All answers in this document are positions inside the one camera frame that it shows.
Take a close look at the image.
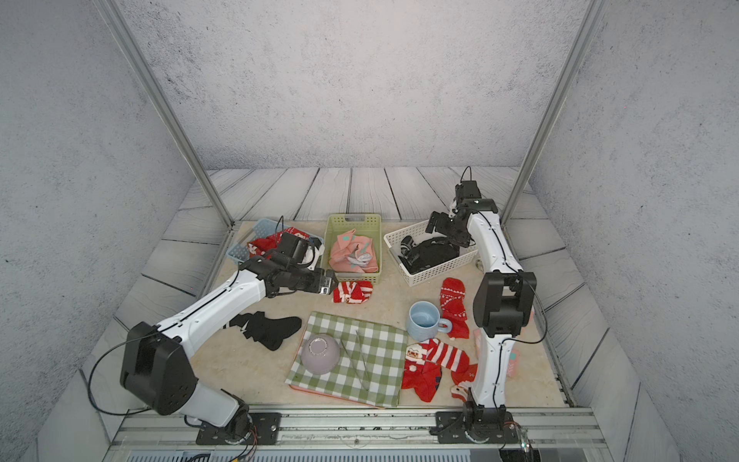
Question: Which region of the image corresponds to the red bear Christmas sock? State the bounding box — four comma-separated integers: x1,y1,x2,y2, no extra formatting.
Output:
247,227,311,257

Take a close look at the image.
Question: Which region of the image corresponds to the black sock with white label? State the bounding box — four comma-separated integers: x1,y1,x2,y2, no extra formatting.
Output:
398,236,460,275

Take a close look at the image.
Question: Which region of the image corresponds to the black sock with blue patch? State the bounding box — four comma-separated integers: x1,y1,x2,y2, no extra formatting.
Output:
225,312,302,352

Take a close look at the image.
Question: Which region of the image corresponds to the red sock white dot pattern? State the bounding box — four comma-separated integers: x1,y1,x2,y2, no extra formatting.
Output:
440,277,470,339

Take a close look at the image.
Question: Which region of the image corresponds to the pink sock with teal leaves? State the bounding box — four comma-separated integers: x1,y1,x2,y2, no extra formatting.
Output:
329,229,380,273

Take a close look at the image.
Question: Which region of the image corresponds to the pink sock with blue text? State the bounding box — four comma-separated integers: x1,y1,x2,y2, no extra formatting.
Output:
473,328,518,379

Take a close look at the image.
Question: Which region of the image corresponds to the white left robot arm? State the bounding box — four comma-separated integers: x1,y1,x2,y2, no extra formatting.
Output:
120,257,338,427

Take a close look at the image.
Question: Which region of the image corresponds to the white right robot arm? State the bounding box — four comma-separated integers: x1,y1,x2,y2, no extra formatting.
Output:
426,199,537,411

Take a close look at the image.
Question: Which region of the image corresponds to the light blue plastic basket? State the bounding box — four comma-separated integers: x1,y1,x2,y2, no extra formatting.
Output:
226,217,325,265

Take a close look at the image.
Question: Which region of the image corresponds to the white plastic basket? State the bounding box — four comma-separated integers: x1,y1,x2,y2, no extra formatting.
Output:
383,221,478,287

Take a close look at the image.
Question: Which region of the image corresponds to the light green plastic basket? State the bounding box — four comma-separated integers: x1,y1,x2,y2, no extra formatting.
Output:
321,214,382,284

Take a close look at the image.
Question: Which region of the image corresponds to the lilac ceramic bowl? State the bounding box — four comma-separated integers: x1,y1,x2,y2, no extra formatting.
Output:
300,334,341,375

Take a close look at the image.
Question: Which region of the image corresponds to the light blue ceramic mug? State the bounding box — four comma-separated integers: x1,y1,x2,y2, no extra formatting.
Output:
406,301,453,342

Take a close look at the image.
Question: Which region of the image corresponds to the red white striped Santa sock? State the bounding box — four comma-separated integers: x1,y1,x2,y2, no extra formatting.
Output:
405,338,471,373

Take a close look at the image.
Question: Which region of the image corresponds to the green white checkered cloth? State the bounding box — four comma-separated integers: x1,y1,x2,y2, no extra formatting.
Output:
285,312,408,408

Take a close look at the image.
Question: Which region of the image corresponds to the red Santa sock front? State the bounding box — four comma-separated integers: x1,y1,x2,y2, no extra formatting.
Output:
450,364,477,402

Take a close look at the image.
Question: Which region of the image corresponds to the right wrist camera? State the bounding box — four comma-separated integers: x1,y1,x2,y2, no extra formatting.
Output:
453,180,482,209

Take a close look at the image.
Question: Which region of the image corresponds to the metal base rail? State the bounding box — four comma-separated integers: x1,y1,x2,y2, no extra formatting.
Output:
104,405,612,461

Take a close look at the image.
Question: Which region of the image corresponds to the right aluminium frame post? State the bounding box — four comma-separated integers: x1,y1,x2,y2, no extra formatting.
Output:
500,0,607,227

